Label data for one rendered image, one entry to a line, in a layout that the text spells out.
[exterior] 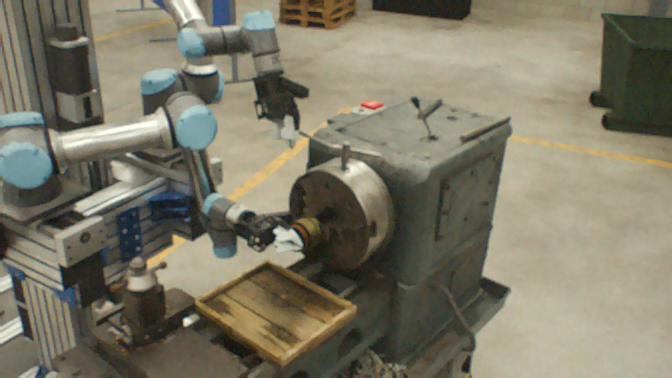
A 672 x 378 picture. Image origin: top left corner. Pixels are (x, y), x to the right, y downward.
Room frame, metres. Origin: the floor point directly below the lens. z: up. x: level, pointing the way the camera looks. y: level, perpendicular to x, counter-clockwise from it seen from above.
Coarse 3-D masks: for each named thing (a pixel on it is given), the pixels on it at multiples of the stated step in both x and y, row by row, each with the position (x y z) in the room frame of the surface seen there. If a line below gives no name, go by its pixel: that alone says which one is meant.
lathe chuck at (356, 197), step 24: (312, 168) 1.66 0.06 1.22; (336, 168) 1.62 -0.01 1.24; (336, 192) 1.58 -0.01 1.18; (360, 192) 1.55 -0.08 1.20; (312, 216) 1.63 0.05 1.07; (336, 216) 1.68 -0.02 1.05; (360, 216) 1.52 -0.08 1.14; (384, 216) 1.56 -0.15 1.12; (360, 240) 1.52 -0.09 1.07; (384, 240) 1.56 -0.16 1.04; (336, 264) 1.57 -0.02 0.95
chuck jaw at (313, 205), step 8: (304, 176) 1.66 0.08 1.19; (296, 184) 1.62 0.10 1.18; (304, 184) 1.61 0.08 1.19; (312, 184) 1.63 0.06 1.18; (296, 192) 1.62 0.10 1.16; (304, 192) 1.60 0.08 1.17; (312, 192) 1.61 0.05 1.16; (304, 200) 1.57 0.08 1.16; (312, 200) 1.59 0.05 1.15; (320, 200) 1.61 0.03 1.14; (304, 208) 1.56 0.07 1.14; (312, 208) 1.57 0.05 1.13; (320, 208) 1.59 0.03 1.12; (296, 216) 1.56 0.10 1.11
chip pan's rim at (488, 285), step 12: (480, 288) 2.05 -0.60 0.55; (492, 288) 2.03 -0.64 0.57; (504, 288) 2.00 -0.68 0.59; (480, 300) 1.97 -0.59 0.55; (504, 300) 1.96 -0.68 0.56; (468, 312) 1.90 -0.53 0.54; (492, 312) 1.89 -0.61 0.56; (456, 324) 1.83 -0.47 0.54; (480, 324) 1.82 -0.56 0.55; (468, 336) 1.75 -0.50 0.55; (456, 348) 1.69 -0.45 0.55; (384, 360) 1.61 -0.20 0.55; (432, 360) 1.57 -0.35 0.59; (444, 360) 1.63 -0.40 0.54; (432, 372) 1.57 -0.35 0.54
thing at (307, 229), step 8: (304, 216) 1.54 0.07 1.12; (296, 224) 1.51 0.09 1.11; (304, 224) 1.50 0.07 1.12; (312, 224) 1.51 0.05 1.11; (320, 224) 1.54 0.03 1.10; (296, 232) 1.48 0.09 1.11; (304, 232) 1.48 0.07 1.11; (312, 232) 1.49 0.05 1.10; (320, 232) 1.50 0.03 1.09; (304, 240) 1.47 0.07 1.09; (312, 240) 1.48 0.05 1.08; (320, 240) 1.50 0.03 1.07; (304, 248) 1.47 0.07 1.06
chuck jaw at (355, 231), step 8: (328, 224) 1.53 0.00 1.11; (336, 224) 1.52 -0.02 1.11; (344, 224) 1.52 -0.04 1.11; (352, 224) 1.52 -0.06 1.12; (360, 224) 1.51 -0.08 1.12; (328, 232) 1.51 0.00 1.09; (336, 232) 1.50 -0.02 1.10; (344, 232) 1.50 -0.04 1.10; (352, 232) 1.49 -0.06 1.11; (360, 232) 1.50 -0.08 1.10; (368, 232) 1.50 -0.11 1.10; (336, 240) 1.50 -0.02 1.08; (352, 240) 1.49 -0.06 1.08
